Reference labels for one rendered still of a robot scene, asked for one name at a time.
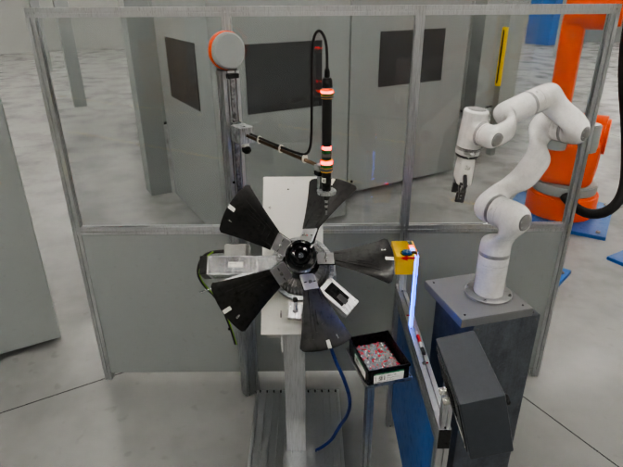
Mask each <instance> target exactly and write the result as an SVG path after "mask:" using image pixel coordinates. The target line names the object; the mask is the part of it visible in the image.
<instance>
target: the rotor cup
mask: <svg viewBox="0 0 623 467"><path fill-rule="evenodd" d="M300 252H301V253H303V255H304V256H303V258H299V256H298V254H299V253H300ZM317 254H318V252H317V251H316V249H315V247H314V246H313V244H311V243H310V242H308V241H305V240H297V241H294V242H292V243H291V244H290V245H289V246H288V247H287V248H286V252H285V257H284V258H283V261H284V263H285V264H286V266H287V265H288V269H289V270H290V272H291V274H292V275H293V276H292V278H294V279H296V280H299V275H301V274H307V273H313V274H315V273H316V272H317V271H318V269H319V266H320V265H317ZM305 271H307V272H305Z"/></svg>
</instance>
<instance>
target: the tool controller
mask: <svg viewBox="0 0 623 467"><path fill-rule="evenodd" d="M436 344H437V345H436V348H437V349H436V351H437V352H438V359H439V367H440V371H441V376H442V379H443V382H444V386H443V387H439V394H440V395H441V396H442V395H447V397H444V398H442V403H443V406H446V405H450V404H451V408H452V411H453V414H454V417H455V420H456V422H457V425H458V428H459V431H460V434H461V437H462V439H463V441H464V448H465V449H466V451H467V452H468V455H469V458H470V459H471V460H473V459H478V458H483V457H488V456H492V455H497V454H502V453H506V452H511V451H514V446H513V440H512V434H511V428H510V422H509V415H508V409H507V406H509V405H510V404H511V402H510V398H509V396H508V395H507V394H504V392H503V390H502V387H501V385H500V383H499V381H498V379H497V376H496V374H495V372H494V371H493V369H492V367H491V365H490V362H489V360H488V358H487V356H486V354H485V352H484V350H483V348H482V346H481V344H480V342H479V340H478V338H477V335H476V333H475V332H474V331H469V332H464V333H460V334H453V335H448V336H444V337H440V338H437V339H436Z"/></svg>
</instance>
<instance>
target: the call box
mask: <svg viewBox="0 0 623 467"><path fill-rule="evenodd" d="M412 243H413V241H412ZM391 247H392V250H393V254H394V259H395V270H394V272H395V274H396V275H400V274H413V269H414V259H408V261H407V260H404V259H401V258H402V257H404V256H407V255H404V254H402V250H403V249H410V248H409V245H408V242H407V241H391ZM413 247H414V250H411V249H410V250H411V251H412V254H411V255H408V257H415V255H416V254H413V251H416V248H415V246H414V243H413ZM416 252H417V251H416Z"/></svg>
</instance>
